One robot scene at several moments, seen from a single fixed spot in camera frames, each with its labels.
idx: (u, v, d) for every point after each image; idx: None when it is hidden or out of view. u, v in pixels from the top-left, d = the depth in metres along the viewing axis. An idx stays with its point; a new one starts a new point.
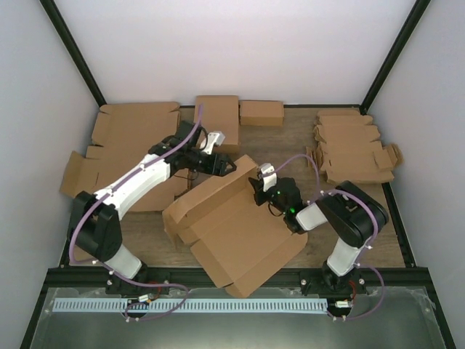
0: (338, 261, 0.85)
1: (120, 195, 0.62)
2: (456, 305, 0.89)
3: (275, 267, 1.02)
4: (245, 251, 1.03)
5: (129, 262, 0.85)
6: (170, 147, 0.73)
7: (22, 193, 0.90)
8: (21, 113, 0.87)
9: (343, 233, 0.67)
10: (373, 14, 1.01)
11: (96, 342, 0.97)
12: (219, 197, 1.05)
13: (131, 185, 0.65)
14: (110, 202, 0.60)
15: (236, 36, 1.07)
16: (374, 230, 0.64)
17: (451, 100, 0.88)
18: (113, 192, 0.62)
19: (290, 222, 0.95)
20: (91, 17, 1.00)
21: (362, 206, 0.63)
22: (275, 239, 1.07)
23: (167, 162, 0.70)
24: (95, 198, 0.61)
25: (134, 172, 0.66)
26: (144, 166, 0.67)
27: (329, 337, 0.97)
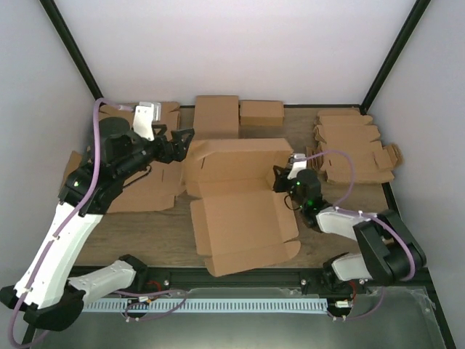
0: (344, 267, 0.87)
1: (40, 286, 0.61)
2: (455, 305, 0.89)
3: (267, 261, 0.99)
4: (237, 232, 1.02)
5: (118, 283, 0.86)
6: (86, 186, 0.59)
7: (22, 193, 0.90)
8: (20, 113, 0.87)
9: (371, 267, 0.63)
10: (373, 14, 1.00)
11: (96, 342, 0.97)
12: (245, 169, 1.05)
13: (48, 270, 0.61)
14: (31, 299, 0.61)
15: (235, 36, 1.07)
16: (406, 273, 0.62)
17: (451, 99, 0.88)
18: (30, 287, 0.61)
19: (306, 217, 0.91)
20: (91, 16, 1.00)
21: (405, 250, 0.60)
22: (277, 236, 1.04)
23: (84, 213, 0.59)
24: (16, 296, 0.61)
25: (46, 249, 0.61)
26: (55, 238, 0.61)
27: (328, 337, 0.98)
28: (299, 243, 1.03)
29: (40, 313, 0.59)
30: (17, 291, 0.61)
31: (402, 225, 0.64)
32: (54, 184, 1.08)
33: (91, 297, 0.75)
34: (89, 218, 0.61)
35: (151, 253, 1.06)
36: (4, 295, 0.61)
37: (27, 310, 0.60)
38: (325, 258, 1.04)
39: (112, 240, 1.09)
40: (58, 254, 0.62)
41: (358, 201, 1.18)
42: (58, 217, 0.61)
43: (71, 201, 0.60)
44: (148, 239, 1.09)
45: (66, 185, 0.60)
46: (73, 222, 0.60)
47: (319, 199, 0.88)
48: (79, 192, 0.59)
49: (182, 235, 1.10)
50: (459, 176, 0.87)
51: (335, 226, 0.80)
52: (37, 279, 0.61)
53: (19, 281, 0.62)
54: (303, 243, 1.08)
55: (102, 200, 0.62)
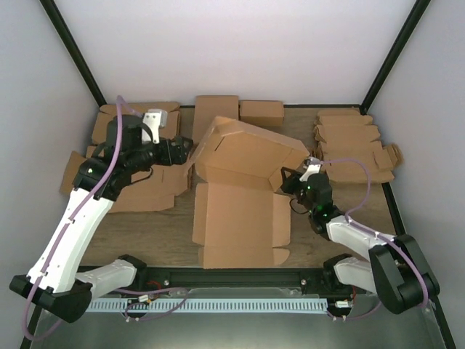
0: (346, 271, 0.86)
1: (54, 270, 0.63)
2: (453, 305, 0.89)
3: (256, 263, 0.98)
4: (229, 223, 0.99)
5: (120, 278, 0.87)
6: (102, 168, 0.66)
7: (22, 192, 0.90)
8: (21, 112, 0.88)
9: (382, 291, 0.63)
10: (373, 14, 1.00)
11: (96, 342, 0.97)
12: (264, 158, 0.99)
13: (64, 253, 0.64)
14: (46, 284, 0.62)
15: (235, 35, 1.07)
16: (418, 303, 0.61)
17: (451, 99, 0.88)
18: (45, 271, 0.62)
19: (314, 222, 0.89)
20: (91, 15, 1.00)
21: (419, 279, 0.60)
22: (269, 240, 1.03)
23: (98, 196, 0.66)
24: (30, 283, 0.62)
25: (62, 232, 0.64)
26: (71, 220, 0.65)
27: (328, 337, 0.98)
28: (288, 252, 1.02)
29: (55, 294, 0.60)
30: (31, 278, 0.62)
31: (419, 253, 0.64)
32: (55, 184, 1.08)
33: (96, 291, 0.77)
34: (102, 201, 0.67)
35: (151, 253, 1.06)
36: (17, 283, 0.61)
37: (43, 294, 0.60)
38: (325, 259, 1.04)
39: (112, 239, 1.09)
40: (73, 238, 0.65)
41: (358, 201, 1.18)
42: (74, 201, 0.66)
43: (86, 187, 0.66)
44: (148, 239, 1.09)
45: (81, 172, 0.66)
46: (89, 205, 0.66)
47: (329, 205, 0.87)
48: (94, 178, 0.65)
49: (182, 235, 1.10)
50: (459, 175, 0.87)
51: (346, 240, 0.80)
52: (51, 263, 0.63)
53: (33, 269, 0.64)
54: (303, 243, 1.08)
55: (113, 186, 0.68)
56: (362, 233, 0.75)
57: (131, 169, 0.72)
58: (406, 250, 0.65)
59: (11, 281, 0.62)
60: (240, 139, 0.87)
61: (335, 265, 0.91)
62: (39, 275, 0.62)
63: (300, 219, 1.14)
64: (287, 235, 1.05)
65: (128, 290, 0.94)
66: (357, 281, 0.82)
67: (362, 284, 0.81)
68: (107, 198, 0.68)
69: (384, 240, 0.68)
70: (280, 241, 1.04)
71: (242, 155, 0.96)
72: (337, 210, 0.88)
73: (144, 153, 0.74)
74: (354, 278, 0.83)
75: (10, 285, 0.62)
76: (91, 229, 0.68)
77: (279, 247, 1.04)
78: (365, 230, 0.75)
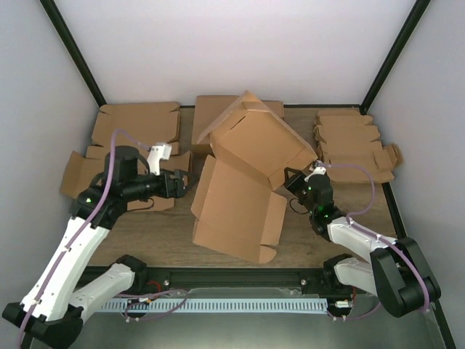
0: (347, 273, 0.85)
1: (48, 298, 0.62)
2: (453, 305, 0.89)
3: (242, 251, 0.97)
4: (224, 209, 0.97)
5: (116, 289, 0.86)
6: (99, 197, 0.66)
7: (22, 193, 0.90)
8: (22, 113, 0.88)
9: (383, 294, 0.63)
10: (373, 14, 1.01)
11: (97, 342, 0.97)
12: (275, 147, 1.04)
13: (58, 281, 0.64)
14: (39, 312, 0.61)
15: (235, 35, 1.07)
16: (418, 306, 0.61)
17: (451, 99, 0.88)
18: (39, 299, 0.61)
19: (315, 222, 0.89)
20: (91, 16, 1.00)
21: (420, 282, 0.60)
22: (256, 235, 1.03)
23: (95, 225, 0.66)
24: (23, 310, 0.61)
25: (58, 259, 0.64)
26: (67, 248, 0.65)
27: (328, 337, 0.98)
28: (275, 252, 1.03)
29: (48, 324, 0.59)
30: (24, 305, 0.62)
31: (420, 256, 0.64)
32: (55, 184, 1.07)
33: (89, 311, 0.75)
34: (98, 230, 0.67)
35: (152, 253, 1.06)
36: (11, 310, 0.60)
37: (35, 322, 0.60)
38: (325, 259, 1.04)
39: (112, 239, 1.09)
40: (69, 266, 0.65)
41: (358, 201, 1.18)
42: (70, 229, 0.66)
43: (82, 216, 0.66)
44: (149, 239, 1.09)
45: (78, 201, 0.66)
46: (85, 233, 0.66)
47: (330, 206, 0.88)
48: (91, 206, 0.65)
49: (182, 235, 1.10)
50: (459, 176, 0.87)
51: (347, 241, 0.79)
52: (46, 291, 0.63)
53: (27, 296, 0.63)
54: (303, 243, 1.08)
55: (110, 215, 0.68)
56: (365, 235, 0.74)
57: (128, 198, 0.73)
58: (407, 253, 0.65)
59: (3, 308, 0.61)
60: (263, 119, 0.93)
61: (335, 265, 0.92)
62: (33, 303, 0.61)
63: (300, 219, 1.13)
64: (277, 235, 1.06)
65: (128, 293, 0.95)
66: (357, 282, 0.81)
67: (362, 286, 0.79)
68: (103, 226, 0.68)
69: (386, 242, 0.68)
70: (269, 241, 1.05)
71: (256, 137, 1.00)
72: (338, 211, 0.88)
73: (141, 185, 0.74)
74: (354, 281, 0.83)
75: (3, 313, 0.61)
76: (86, 257, 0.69)
77: (267, 246, 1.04)
78: (368, 233, 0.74)
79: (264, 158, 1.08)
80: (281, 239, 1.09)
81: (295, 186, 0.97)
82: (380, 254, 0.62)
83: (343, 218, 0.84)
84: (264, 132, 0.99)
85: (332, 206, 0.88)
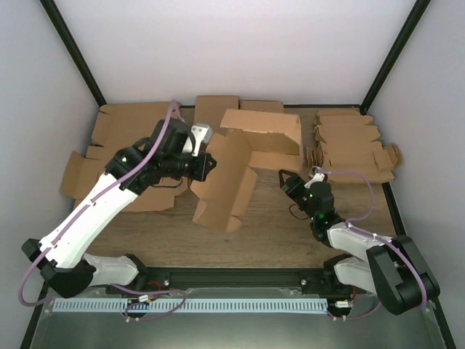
0: (346, 273, 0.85)
1: (63, 246, 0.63)
2: (454, 304, 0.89)
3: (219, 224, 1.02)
4: (219, 187, 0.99)
5: (120, 274, 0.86)
6: (137, 161, 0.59)
7: (22, 192, 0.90)
8: (21, 112, 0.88)
9: (381, 292, 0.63)
10: (373, 14, 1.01)
11: (96, 342, 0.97)
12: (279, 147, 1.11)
13: (75, 233, 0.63)
14: (52, 257, 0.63)
15: (235, 35, 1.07)
16: (416, 303, 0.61)
17: (451, 99, 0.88)
18: (55, 244, 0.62)
19: (315, 230, 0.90)
20: (91, 16, 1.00)
21: (418, 279, 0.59)
22: (227, 209, 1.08)
23: (124, 188, 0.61)
24: (39, 249, 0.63)
25: (80, 210, 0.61)
26: (91, 202, 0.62)
27: (329, 337, 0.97)
28: (239, 222, 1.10)
29: (57, 271, 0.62)
30: (41, 245, 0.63)
31: (415, 253, 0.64)
32: (55, 184, 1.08)
33: (99, 278, 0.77)
34: (127, 193, 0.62)
35: (152, 253, 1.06)
36: (29, 247, 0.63)
37: (46, 265, 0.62)
38: (325, 258, 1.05)
39: (112, 239, 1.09)
40: (89, 220, 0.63)
41: (358, 201, 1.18)
42: (102, 182, 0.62)
43: (114, 174, 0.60)
44: (149, 239, 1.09)
45: (114, 159, 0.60)
46: (113, 194, 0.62)
47: (330, 212, 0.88)
48: (126, 167, 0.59)
49: (182, 235, 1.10)
50: (459, 175, 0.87)
51: (345, 243, 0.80)
52: (62, 238, 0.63)
53: (46, 236, 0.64)
54: (303, 243, 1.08)
55: (142, 181, 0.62)
56: (362, 236, 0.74)
57: (163, 171, 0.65)
58: (404, 251, 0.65)
59: (25, 243, 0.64)
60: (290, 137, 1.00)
61: (335, 265, 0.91)
62: (49, 246, 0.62)
63: (300, 219, 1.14)
64: (243, 206, 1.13)
65: (126, 288, 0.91)
66: (358, 281, 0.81)
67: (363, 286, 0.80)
68: (131, 191, 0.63)
69: (382, 241, 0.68)
70: (236, 211, 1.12)
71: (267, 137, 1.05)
72: (338, 218, 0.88)
73: (180, 163, 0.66)
74: (353, 280, 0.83)
75: (23, 245, 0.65)
76: (108, 217, 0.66)
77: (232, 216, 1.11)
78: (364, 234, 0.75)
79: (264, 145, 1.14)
80: (281, 239, 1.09)
81: (294, 190, 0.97)
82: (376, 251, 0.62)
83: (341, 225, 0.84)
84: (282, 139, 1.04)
85: (332, 211, 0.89)
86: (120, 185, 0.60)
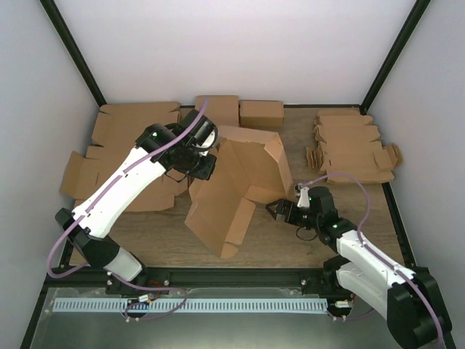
0: (349, 278, 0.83)
1: (97, 214, 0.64)
2: (451, 304, 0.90)
3: (211, 241, 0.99)
4: (211, 195, 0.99)
5: (129, 267, 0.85)
6: (170, 139, 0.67)
7: (22, 191, 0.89)
8: (21, 112, 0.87)
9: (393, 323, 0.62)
10: (373, 14, 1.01)
11: (96, 342, 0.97)
12: (267, 178, 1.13)
13: (109, 203, 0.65)
14: (86, 224, 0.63)
15: (235, 35, 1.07)
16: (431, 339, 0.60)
17: (451, 99, 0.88)
18: (89, 211, 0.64)
19: (322, 233, 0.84)
20: (91, 17, 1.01)
21: (435, 320, 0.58)
22: (220, 229, 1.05)
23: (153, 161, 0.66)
24: (73, 218, 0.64)
25: (113, 180, 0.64)
26: (124, 172, 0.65)
27: (329, 337, 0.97)
28: (235, 249, 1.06)
29: (90, 238, 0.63)
30: (74, 214, 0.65)
31: (436, 294, 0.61)
32: (55, 184, 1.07)
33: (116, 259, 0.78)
34: (158, 167, 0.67)
35: (152, 253, 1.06)
36: (62, 216, 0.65)
37: (81, 232, 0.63)
38: (325, 258, 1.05)
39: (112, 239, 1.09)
40: (122, 190, 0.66)
41: (358, 201, 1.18)
42: (133, 155, 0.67)
43: (145, 148, 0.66)
44: (149, 239, 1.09)
45: (145, 134, 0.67)
46: (146, 165, 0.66)
47: (335, 215, 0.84)
48: (155, 142, 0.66)
49: (182, 235, 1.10)
50: (459, 175, 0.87)
51: (357, 261, 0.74)
52: (96, 206, 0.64)
53: (78, 206, 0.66)
54: (303, 243, 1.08)
55: (170, 156, 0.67)
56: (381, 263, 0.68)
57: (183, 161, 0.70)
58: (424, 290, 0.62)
59: (59, 212, 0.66)
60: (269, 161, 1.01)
61: (337, 270, 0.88)
62: (82, 214, 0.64)
63: None
64: (241, 235, 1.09)
65: (128, 282, 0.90)
66: (360, 289, 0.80)
67: (370, 301, 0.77)
68: (161, 165, 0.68)
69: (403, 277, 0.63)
70: (232, 239, 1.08)
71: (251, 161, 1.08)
72: (344, 220, 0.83)
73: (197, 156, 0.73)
74: (357, 286, 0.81)
75: (57, 214, 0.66)
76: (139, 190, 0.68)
77: (230, 244, 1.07)
78: (383, 261, 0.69)
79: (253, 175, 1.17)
80: (280, 240, 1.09)
81: (293, 214, 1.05)
82: (395, 289, 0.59)
83: (354, 235, 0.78)
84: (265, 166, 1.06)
85: (337, 216, 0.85)
86: (150, 158, 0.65)
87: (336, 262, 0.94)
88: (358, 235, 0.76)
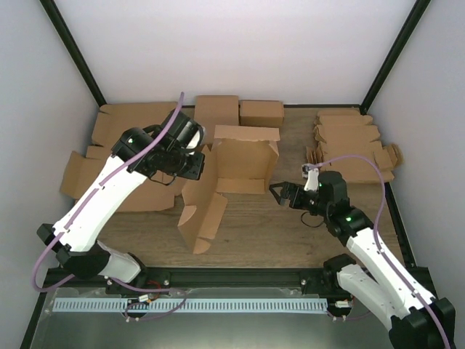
0: (349, 283, 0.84)
1: (76, 230, 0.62)
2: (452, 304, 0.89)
3: (190, 238, 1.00)
4: (199, 195, 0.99)
5: (128, 270, 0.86)
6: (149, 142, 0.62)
7: (21, 191, 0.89)
8: (21, 111, 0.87)
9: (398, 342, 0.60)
10: (373, 14, 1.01)
11: (96, 343, 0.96)
12: (247, 170, 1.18)
13: (87, 217, 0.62)
14: (66, 241, 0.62)
15: (235, 35, 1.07)
16: None
17: (451, 98, 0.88)
18: (67, 228, 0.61)
19: (332, 224, 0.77)
20: (91, 17, 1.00)
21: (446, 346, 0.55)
22: (197, 225, 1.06)
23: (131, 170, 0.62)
24: (53, 234, 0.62)
25: (90, 195, 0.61)
26: (101, 185, 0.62)
27: (330, 337, 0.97)
28: (208, 244, 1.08)
29: (71, 255, 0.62)
30: (54, 230, 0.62)
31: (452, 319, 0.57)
32: (55, 184, 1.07)
33: (108, 266, 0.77)
34: (135, 176, 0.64)
35: (152, 253, 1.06)
36: (43, 231, 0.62)
37: (62, 249, 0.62)
38: (325, 258, 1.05)
39: (112, 240, 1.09)
40: (100, 203, 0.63)
41: (358, 201, 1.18)
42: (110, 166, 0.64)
43: (122, 157, 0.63)
44: (149, 239, 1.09)
45: (120, 140, 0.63)
46: (122, 176, 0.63)
47: (347, 205, 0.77)
48: (132, 149, 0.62)
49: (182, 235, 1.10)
50: (459, 175, 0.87)
51: (368, 265, 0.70)
52: (75, 222, 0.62)
53: (58, 221, 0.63)
54: (302, 243, 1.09)
55: (149, 162, 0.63)
56: (396, 279, 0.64)
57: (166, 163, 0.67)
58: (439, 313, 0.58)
59: (39, 227, 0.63)
60: (267, 155, 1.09)
61: (337, 273, 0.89)
62: (61, 230, 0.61)
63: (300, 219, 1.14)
64: (215, 229, 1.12)
65: (127, 284, 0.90)
66: (360, 292, 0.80)
67: (370, 306, 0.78)
68: (139, 174, 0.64)
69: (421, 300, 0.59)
70: (205, 233, 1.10)
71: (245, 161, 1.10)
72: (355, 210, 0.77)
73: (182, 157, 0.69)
74: (357, 291, 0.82)
75: (38, 229, 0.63)
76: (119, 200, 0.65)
77: (203, 238, 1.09)
78: (399, 276, 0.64)
79: (237, 171, 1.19)
80: (280, 239, 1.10)
81: (299, 198, 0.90)
82: (413, 318, 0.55)
83: (371, 235, 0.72)
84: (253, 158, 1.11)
85: (349, 206, 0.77)
86: (127, 167, 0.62)
87: (336, 264, 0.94)
88: (375, 238, 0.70)
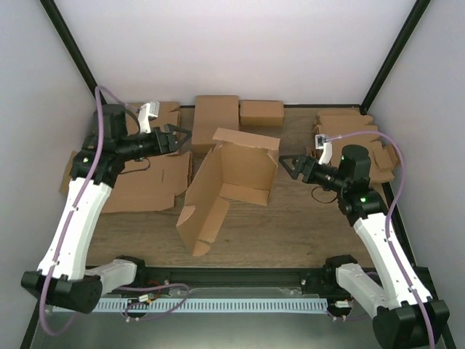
0: (346, 282, 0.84)
1: (65, 258, 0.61)
2: (451, 305, 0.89)
3: (189, 240, 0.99)
4: (198, 196, 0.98)
5: (124, 274, 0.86)
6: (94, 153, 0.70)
7: (20, 191, 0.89)
8: (21, 112, 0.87)
9: (375, 324, 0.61)
10: (373, 14, 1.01)
11: (96, 343, 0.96)
12: (250, 177, 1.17)
13: (71, 241, 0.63)
14: (59, 273, 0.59)
15: (234, 35, 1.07)
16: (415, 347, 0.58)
17: (451, 98, 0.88)
18: (57, 260, 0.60)
19: (344, 201, 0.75)
20: (91, 17, 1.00)
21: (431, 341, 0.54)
22: (196, 229, 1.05)
23: (97, 183, 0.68)
24: (42, 275, 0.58)
25: (66, 219, 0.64)
26: (74, 206, 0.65)
27: (330, 337, 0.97)
28: (208, 248, 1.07)
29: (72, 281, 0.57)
30: (43, 270, 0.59)
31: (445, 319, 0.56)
32: (55, 184, 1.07)
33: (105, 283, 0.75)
34: (102, 187, 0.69)
35: (152, 253, 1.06)
36: (30, 278, 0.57)
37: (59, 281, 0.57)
38: (325, 258, 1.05)
39: (112, 240, 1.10)
40: (78, 225, 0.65)
41: None
42: (73, 191, 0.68)
43: (83, 176, 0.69)
44: (149, 239, 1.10)
45: (75, 163, 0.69)
46: (88, 191, 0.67)
47: (366, 185, 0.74)
48: (87, 165, 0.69)
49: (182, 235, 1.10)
50: (459, 174, 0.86)
51: (371, 249, 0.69)
52: (62, 252, 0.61)
53: (42, 262, 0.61)
54: (302, 243, 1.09)
55: (110, 171, 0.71)
56: (396, 273, 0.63)
57: (123, 155, 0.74)
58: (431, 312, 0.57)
59: (22, 277, 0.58)
60: (269, 165, 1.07)
61: (337, 269, 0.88)
62: (51, 265, 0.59)
63: (299, 219, 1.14)
64: (216, 233, 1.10)
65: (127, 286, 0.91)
66: (354, 290, 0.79)
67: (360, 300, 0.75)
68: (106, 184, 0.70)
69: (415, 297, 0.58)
70: (205, 237, 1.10)
71: (245, 163, 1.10)
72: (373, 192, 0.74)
73: (133, 144, 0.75)
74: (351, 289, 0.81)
75: (20, 283, 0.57)
76: (93, 220, 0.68)
77: (203, 241, 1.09)
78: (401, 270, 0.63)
79: (239, 175, 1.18)
80: (280, 240, 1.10)
81: (313, 173, 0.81)
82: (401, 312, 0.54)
83: (383, 221, 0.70)
84: (253, 163, 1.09)
85: (367, 185, 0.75)
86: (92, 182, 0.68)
87: (338, 262, 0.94)
88: (386, 225, 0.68)
